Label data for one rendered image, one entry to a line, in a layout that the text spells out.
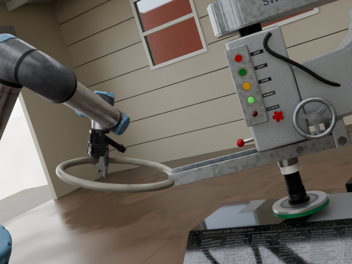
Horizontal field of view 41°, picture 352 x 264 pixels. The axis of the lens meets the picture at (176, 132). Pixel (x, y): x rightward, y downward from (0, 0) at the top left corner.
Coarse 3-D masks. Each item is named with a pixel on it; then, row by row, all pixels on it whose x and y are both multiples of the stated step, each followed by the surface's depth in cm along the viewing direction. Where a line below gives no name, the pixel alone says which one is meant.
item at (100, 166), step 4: (100, 160) 206; (104, 160) 206; (96, 164) 205; (100, 164) 205; (104, 164) 206; (96, 168) 204; (100, 168) 205; (104, 168) 205; (104, 172) 206; (104, 176) 206
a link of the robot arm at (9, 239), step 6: (0, 228) 149; (0, 234) 147; (6, 234) 148; (0, 240) 145; (6, 240) 146; (0, 246) 144; (6, 246) 145; (0, 252) 142; (6, 252) 144; (0, 258) 142; (6, 258) 145
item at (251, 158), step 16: (304, 144) 173; (320, 144) 172; (208, 160) 190; (224, 160) 189; (240, 160) 177; (256, 160) 176; (272, 160) 175; (176, 176) 181; (192, 176) 180; (208, 176) 179
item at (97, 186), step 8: (72, 160) 198; (80, 160) 202; (88, 160) 205; (96, 160) 208; (112, 160) 210; (120, 160) 211; (128, 160) 211; (136, 160) 211; (144, 160) 210; (64, 168) 189; (152, 168) 208; (160, 168) 204; (168, 168) 199; (64, 176) 173; (72, 176) 172; (72, 184) 171; (80, 184) 168; (88, 184) 167; (96, 184) 166; (104, 184) 166; (112, 184) 166; (120, 184) 167; (128, 184) 168; (136, 184) 169; (144, 184) 170; (152, 184) 172; (160, 184) 174; (168, 184) 177; (120, 192) 167; (128, 192) 167; (136, 192) 168
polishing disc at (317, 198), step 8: (312, 192) 187; (320, 192) 184; (280, 200) 190; (288, 200) 187; (312, 200) 178; (320, 200) 175; (272, 208) 184; (280, 208) 180; (288, 208) 177; (296, 208) 174; (304, 208) 172; (312, 208) 172
